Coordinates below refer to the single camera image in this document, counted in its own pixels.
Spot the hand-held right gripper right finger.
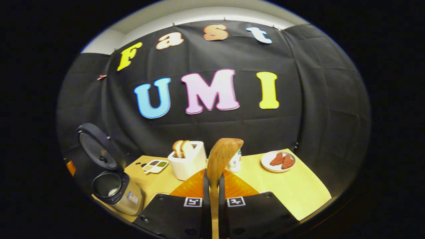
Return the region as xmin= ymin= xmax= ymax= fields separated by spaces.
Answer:
xmin=218 ymin=168 xmax=298 ymax=239

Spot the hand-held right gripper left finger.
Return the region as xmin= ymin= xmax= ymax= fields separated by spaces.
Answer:
xmin=133 ymin=168 xmax=212 ymax=239

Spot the white rice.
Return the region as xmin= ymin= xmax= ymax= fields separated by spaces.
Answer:
xmin=101 ymin=183 xmax=123 ymax=199

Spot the wooden spoon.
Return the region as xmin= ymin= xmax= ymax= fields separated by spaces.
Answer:
xmin=207 ymin=138 xmax=244 ymax=239

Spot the dark blue rice cooker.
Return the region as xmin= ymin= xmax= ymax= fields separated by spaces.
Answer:
xmin=76 ymin=123 xmax=145 ymax=216

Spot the white toaster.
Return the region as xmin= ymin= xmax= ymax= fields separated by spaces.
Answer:
xmin=167 ymin=141 xmax=208 ymax=181

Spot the white drink bottle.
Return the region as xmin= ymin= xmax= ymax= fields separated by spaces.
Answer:
xmin=228 ymin=149 xmax=242 ymax=173

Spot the bread slice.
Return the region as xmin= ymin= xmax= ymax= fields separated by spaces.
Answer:
xmin=180 ymin=140 xmax=195 ymax=157
xmin=172 ymin=140 xmax=184 ymax=158

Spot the white round plate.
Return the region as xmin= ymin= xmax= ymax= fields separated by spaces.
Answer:
xmin=261 ymin=151 xmax=296 ymax=173

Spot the white divided grain dish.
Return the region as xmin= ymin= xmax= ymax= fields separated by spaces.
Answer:
xmin=143 ymin=159 xmax=169 ymax=174

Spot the black backdrop cloth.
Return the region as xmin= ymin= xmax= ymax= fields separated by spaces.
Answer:
xmin=56 ymin=20 xmax=371 ymax=186

